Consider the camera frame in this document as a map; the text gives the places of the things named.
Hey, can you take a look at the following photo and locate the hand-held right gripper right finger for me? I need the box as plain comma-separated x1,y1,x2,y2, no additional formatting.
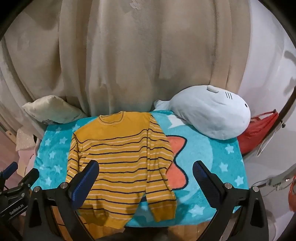
192,160,270,241

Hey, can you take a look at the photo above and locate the red bag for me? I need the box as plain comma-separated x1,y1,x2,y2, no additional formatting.
237,111,279,154

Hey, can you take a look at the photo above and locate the light blue plush toy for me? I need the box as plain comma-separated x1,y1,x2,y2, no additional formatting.
154,85,251,140

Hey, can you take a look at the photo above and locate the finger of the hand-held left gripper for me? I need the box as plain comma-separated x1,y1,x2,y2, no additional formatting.
0,162,18,183
14,168,40,193

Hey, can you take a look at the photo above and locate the white pillow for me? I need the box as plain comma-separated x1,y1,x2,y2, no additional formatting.
22,95,87,124

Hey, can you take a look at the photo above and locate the teal star blanket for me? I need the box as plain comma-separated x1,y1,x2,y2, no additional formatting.
31,110,249,229

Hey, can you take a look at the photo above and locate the yellow striped sweater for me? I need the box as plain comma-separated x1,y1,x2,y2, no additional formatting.
52,111,177,240

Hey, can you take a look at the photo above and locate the orange object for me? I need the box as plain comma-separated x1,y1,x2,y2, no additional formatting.
288,176,296,212

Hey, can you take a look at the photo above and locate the beige curtain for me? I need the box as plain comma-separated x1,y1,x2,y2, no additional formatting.
0,0,255,127

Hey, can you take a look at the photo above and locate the grey curved bar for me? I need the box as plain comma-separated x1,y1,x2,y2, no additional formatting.
251,167,296,189

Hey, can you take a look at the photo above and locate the white dotted cloth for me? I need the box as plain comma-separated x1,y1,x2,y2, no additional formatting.
15,127,36,153

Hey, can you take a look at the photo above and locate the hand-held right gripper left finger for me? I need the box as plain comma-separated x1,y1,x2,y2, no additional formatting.
23,160,100,241

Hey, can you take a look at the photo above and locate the black curved frame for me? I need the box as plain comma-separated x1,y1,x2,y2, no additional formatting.
240,85,296,160

